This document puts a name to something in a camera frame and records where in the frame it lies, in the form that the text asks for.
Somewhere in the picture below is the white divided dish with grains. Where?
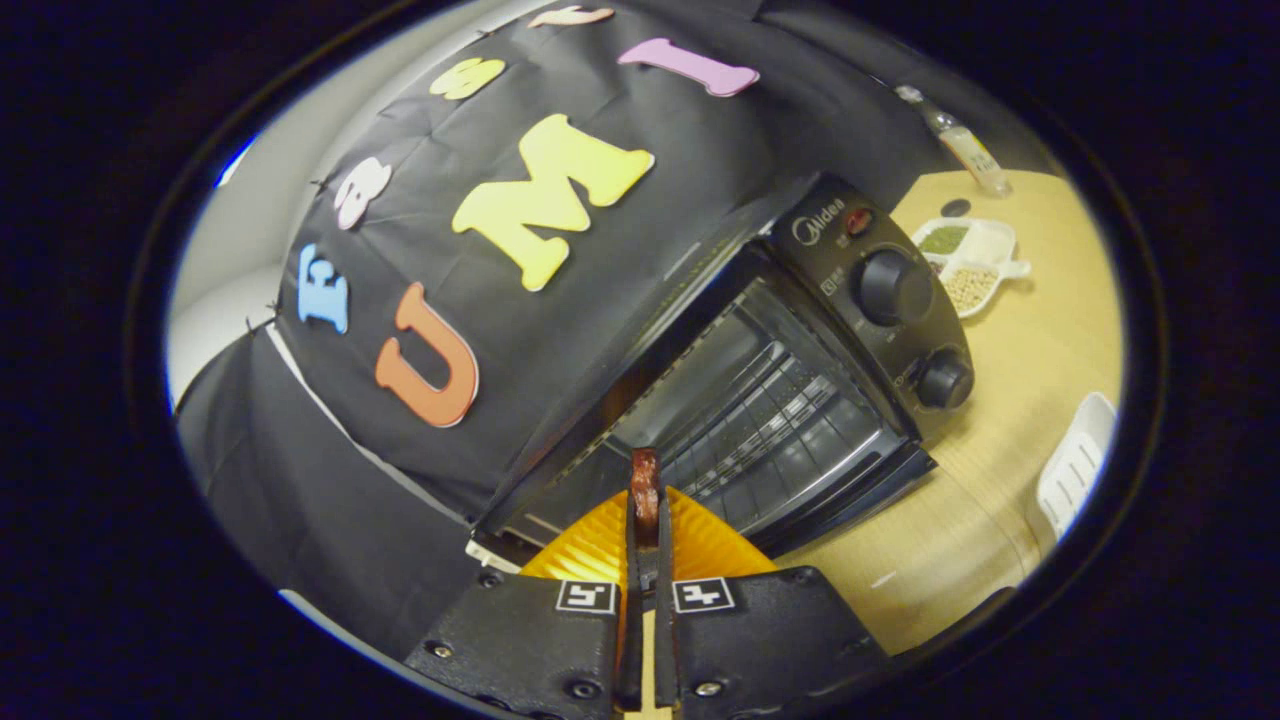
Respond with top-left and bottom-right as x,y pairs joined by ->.
910,217 -> 1032,320

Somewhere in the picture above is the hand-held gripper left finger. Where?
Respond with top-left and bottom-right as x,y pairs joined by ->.
405,487 -> 646,720

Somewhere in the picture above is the white rectangular plastic tray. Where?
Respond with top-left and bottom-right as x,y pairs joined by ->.
1035,392 -> 1118,541

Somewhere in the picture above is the black toaster oven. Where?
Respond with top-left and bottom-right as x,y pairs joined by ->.
470,172 -> 976,561

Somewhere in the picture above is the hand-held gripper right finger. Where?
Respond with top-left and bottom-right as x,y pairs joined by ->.
655,485 -> 891,720

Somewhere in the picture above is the reddish brown fried meat piece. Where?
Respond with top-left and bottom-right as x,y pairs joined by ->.
630,448 -> 663,546

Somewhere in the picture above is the clear glass bottle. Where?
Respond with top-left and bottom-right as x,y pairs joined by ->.
893,84 -> 1013,198

